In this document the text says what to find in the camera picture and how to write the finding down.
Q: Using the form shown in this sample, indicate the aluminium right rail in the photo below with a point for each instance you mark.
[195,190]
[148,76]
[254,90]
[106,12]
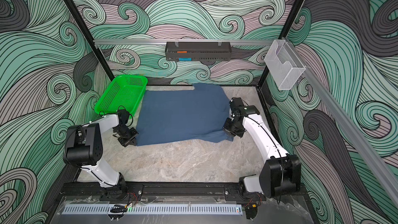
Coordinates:
[379,168]

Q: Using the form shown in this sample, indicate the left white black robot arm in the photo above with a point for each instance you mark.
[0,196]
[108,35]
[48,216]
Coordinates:
[84,146]

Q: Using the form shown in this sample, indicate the white slotted cable duct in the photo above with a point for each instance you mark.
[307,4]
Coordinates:
[155,209]

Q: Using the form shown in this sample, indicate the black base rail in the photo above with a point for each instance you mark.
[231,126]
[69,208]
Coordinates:
[145,192]

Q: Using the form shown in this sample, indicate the clear acrylic wall holder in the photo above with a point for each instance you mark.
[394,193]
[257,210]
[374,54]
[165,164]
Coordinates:
[284,64]

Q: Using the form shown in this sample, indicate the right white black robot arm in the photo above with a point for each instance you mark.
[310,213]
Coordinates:
[281,173]

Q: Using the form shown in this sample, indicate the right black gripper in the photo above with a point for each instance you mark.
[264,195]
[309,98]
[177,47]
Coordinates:
[228,128]

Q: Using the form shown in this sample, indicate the aluminium rail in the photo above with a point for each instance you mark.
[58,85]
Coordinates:
[379,168]
[142,41]

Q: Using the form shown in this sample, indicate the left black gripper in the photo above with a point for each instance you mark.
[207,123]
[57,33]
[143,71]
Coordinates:
[130,141]

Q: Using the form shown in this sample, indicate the blue t-shirt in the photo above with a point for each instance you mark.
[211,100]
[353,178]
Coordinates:
[181,115]

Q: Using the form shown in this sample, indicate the black wall tray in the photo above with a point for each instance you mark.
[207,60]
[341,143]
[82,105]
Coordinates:
[203,52]

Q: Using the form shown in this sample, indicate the green plastic basket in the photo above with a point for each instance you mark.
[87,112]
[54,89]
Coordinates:
[124,91]

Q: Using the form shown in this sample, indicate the aluminium back rail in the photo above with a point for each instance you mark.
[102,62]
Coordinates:
[142,41]

